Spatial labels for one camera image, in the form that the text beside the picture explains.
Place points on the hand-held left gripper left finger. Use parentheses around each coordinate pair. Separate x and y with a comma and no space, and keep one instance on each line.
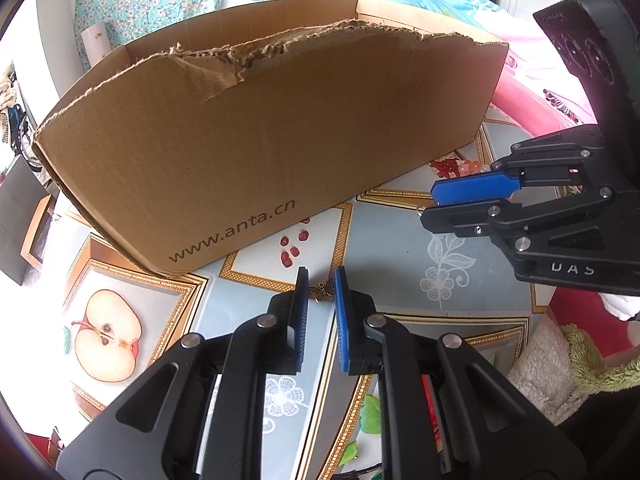
(301,310)

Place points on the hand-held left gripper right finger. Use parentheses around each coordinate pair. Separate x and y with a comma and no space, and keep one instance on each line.
(341,315)

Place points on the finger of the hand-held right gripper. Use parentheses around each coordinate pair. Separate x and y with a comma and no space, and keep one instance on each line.
(450,220)
(470,187)

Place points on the bronze butterfly pendant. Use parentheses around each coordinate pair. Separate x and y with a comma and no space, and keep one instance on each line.
(320,294)

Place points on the brown cardboard box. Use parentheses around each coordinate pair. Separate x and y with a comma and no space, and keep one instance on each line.
(250,160)

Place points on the pink bed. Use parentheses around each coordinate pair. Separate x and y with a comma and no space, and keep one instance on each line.
(525,105)

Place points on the green fluffy garment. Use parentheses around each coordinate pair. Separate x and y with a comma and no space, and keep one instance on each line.
(600,375)

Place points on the wooden stool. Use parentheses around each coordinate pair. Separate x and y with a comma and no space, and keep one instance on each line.
(30,255)

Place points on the dark flat panel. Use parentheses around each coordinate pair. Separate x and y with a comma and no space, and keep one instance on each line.
(17,220)

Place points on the wheelchair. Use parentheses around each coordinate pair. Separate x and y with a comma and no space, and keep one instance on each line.
(22,135)

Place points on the rolled pink mat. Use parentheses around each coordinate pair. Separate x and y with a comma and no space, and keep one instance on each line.
(95,45)

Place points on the pile of clothes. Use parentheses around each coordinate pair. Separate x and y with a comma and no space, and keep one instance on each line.
(7,92)

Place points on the floral wall cloth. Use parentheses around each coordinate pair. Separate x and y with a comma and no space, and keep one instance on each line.
(150,0)

